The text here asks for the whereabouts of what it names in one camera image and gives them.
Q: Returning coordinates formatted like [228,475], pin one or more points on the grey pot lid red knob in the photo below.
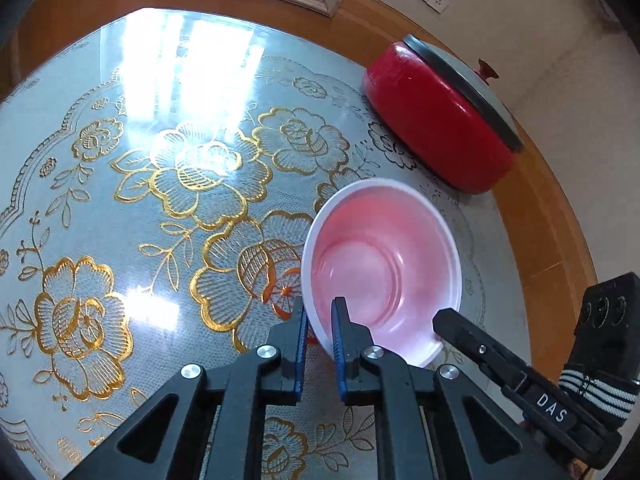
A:
[472,86]

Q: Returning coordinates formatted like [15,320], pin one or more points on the floral plastic tablecloth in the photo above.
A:
[158,179]

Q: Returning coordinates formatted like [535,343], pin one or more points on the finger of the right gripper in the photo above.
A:
[564,427]

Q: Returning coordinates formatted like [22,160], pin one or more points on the red electric cooking pot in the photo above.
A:
[438,125]

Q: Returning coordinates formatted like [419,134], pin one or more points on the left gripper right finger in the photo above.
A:
[430,424]

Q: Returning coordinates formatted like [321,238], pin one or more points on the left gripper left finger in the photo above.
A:
[207,424]

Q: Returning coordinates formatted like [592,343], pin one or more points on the black tracker with striped band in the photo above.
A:
[602,371]

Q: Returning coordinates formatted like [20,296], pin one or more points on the red plastic bowl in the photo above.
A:
[386,249]

